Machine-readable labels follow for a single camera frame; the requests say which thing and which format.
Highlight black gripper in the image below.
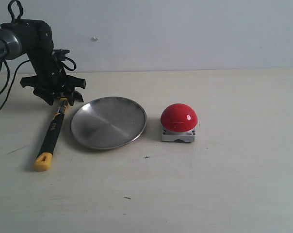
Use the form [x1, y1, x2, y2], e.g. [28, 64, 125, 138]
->
[20, 50, 86, 105]

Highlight yellow black claw hammer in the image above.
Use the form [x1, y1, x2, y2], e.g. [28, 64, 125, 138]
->
[33, 98, 69, 171]

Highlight round steel plate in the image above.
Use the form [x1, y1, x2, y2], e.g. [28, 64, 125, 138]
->
[70, 97, 147, 150]

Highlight red dome push button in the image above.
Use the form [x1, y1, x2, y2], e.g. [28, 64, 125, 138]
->
[160, 103, 199, 143]

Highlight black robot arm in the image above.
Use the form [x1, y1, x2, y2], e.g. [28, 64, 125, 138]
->
[0, 19, 86, 105]

